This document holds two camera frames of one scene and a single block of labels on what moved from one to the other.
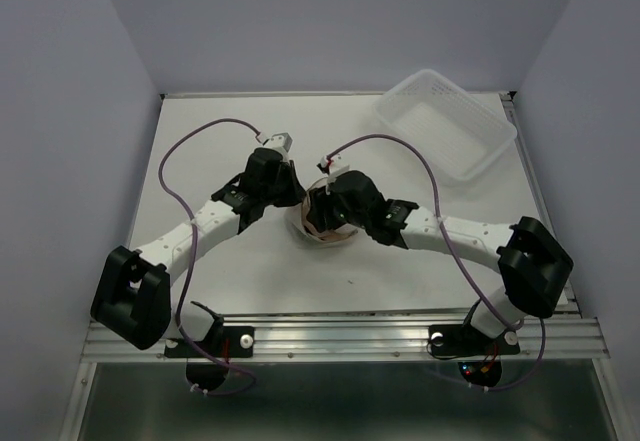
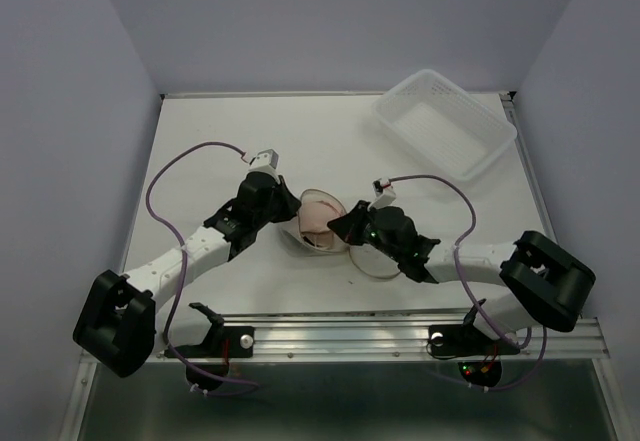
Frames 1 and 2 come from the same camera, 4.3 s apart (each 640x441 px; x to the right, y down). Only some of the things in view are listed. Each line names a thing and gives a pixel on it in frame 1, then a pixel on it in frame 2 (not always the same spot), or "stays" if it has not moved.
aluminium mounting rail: (359, 338) stays
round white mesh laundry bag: (334, 236) to (363, 258)
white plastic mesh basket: (446, 122) stays
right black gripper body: (335, 213) to (371, 237)
